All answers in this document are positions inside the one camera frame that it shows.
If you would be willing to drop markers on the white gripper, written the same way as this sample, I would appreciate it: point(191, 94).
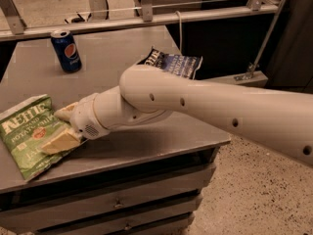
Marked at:
point(83, 117)

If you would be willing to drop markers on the green jalapeno chip bag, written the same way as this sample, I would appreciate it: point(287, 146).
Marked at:
point(23, 129)

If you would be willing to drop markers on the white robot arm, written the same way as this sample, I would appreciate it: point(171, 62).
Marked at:
point(278, 120)

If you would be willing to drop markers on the blue pepsi can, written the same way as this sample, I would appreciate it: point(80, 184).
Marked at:
point(66, 50)

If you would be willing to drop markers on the blue kettle chip bag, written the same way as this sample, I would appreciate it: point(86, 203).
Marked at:
point(183, 66)

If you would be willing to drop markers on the grey drawer cabinet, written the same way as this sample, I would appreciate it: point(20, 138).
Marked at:
point(143, 199)

